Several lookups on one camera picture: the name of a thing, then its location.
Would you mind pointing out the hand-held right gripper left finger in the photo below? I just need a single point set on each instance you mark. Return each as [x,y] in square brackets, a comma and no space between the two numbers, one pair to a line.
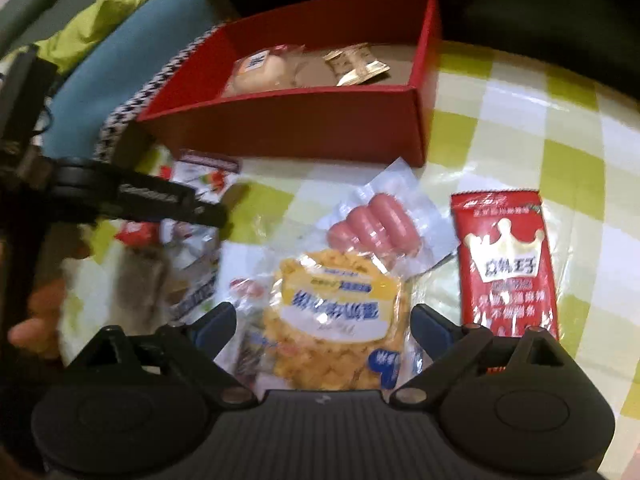
[221,321]

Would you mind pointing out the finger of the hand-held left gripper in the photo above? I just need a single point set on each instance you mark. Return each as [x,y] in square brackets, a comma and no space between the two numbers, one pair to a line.
[165,196]

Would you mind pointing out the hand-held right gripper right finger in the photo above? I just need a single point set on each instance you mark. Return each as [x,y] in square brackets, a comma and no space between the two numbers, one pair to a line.
[425,325]

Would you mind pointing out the clear dark meat packet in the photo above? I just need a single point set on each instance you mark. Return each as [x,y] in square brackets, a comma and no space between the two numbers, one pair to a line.
[135,280]

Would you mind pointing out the yellow corn snack packet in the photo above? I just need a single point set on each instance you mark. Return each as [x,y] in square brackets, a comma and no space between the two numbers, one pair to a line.
[330,310]

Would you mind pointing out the red cardboard box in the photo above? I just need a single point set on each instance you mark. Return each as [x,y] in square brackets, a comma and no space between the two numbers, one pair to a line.
[300,120]

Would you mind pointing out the person's left hand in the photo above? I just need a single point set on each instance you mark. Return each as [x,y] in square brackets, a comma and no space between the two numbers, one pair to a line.
[42,305]

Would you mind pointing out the white red-print packet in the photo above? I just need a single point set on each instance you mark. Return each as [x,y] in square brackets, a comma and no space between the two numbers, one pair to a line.
[200,175]

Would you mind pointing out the white blue-print packet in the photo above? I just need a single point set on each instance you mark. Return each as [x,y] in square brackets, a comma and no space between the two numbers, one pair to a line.
[195,285]

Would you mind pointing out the small red white packet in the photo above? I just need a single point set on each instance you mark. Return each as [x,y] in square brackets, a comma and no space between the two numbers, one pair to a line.
[137,232]

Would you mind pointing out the small dark shiny packet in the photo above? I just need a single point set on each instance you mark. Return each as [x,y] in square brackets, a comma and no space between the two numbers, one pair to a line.
[252,355]

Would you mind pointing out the red crown-print packet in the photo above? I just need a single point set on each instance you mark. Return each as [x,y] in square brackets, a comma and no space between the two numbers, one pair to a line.
[505,260]

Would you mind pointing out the clear sausage packet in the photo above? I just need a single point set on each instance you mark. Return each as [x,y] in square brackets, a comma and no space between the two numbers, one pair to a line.
[375,225]

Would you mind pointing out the teal houndstooth-trimmed cushion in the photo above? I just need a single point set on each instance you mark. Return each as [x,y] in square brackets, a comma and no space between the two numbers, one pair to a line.
[125,60]

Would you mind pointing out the round bread packet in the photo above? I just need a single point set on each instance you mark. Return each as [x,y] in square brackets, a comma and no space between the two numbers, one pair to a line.
[260,70]

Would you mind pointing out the lime green cloth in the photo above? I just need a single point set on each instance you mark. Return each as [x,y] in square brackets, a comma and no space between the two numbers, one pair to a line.
[100,20]

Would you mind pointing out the yellow white checkered tablecloth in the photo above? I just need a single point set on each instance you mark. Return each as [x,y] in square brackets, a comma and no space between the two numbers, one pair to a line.
[500,135]

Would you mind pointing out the gold snack packet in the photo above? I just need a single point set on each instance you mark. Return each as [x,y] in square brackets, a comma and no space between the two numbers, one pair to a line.
[352,62]

